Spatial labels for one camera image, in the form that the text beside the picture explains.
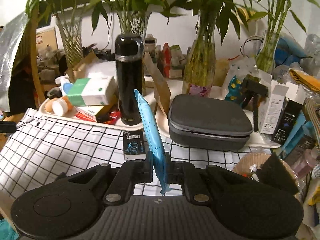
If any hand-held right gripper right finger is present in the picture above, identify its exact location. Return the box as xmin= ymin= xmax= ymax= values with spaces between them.
xmin=165 ymin=152 xmax=250 ymax=203

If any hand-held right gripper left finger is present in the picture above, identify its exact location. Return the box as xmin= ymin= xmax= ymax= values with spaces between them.
xmin=54 ymin=152 xmax=153 ymax=203

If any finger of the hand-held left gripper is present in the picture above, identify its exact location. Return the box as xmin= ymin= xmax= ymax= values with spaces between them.
xmin=0 ymin=121 xmax=17 ymax=133

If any blue soft packet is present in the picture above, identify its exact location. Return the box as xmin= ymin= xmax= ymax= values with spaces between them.
xmin=134 ymin=89 xmax=173 ymax=195

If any teal mesh bath loofah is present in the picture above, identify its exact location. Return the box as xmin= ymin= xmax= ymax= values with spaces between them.
xmin=0 ymin=219 xmax=18 ymax=240

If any small black printed box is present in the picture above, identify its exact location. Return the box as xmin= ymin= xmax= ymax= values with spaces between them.
xmin=123 ymin=130 xmax=147 ymax=161

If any white plastic tray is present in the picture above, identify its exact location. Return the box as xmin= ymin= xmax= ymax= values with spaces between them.
xmin=144 ymin=76 xmax=282 ymax=152
xmin=39 ymin=96 xmax=155 ymax=132

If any white round cap bottle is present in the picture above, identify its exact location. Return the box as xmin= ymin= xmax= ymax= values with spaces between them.
xmin=45 ymin=97 xmax=73 ymax=117

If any red packet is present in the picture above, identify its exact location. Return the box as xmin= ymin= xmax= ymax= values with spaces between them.
xmin=75 ymin=111 xmax=122 ymax=126

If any checkered tablecloth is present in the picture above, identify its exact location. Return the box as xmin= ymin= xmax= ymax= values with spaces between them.
xmin=0 ymin=107 xmax=273 ymax=200

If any grey zip case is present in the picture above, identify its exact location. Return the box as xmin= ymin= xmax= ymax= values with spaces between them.
xmin=168 ymin=94 xmax=253 ymax=152

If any clear plastic sheet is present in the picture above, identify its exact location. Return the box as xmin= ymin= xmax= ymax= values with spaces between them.
xmin=0 ymin=12 xmax=28 ymax=112

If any brown paper bag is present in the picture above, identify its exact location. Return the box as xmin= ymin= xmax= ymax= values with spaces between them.
xmin=143 ymin=51 xmax=172 ymax=118

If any pink white box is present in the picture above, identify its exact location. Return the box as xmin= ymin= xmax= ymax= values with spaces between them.
xmin=75 ymin=104 xmax=113 ymax=120

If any clear bag of toiletries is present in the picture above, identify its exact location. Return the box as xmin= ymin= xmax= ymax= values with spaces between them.
xmin=231 ymin=152 xmax=300 ymax=195

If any black thermos bottle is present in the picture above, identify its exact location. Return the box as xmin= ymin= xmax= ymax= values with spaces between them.
xmin=114 ymin=33 xmax=145 ymax=126

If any green white tissue pack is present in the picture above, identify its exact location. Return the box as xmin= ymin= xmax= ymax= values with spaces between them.
xmin=66 ymin=76 xmax=118 ymax=106

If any open brown carton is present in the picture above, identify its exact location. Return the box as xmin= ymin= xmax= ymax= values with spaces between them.
xmin=66 ymin=51 xmax=100 ymax=83

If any glass vase with bamboo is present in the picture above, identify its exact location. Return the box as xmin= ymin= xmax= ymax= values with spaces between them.
xmin=116 ymin=10 xmax=152 ymax=40
xmin=255 ymin=29 xmax=283 ymax=74
xmin=182 ymin=10 xmax=217 ymax=98
xmin=54 ymin=12 xmax=84 ymax=70

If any green white carton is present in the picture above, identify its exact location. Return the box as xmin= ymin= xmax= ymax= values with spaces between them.
xmin=169 ymin=45 xmax=188 ymax=78

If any black handheld tool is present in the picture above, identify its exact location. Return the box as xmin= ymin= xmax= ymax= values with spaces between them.
xmin=240 ymin=76 xmax=270 ymax=133

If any printed clear plastic bag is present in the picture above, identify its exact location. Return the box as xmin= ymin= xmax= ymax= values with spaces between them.
xmin=223 ymin=56 xmax=259 ymax=103

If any white carton box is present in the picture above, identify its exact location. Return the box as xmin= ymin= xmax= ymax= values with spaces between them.
xmin=259 ymin=70 xmax=307 ymax=134

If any tall black box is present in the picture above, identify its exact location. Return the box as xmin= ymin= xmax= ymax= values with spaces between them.
xmin=272 ymin=99 xmax=304 ymax=145

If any pink liquid bottle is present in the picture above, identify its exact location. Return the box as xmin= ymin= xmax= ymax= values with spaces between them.
xmin=291 ymin=147 xmax=319 ymax=174

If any blue box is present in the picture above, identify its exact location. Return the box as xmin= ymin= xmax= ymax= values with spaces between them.
xmin=285 ymin=111 xmax=314 ymax=159

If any yellow cloth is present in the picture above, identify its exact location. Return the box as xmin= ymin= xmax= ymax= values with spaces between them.
xmin=289 ymin=69 xmax=320 ymax=92

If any blue plastic bag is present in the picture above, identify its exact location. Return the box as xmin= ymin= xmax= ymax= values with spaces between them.
xmin=277 ymin=37 xmax=308 ymax=67

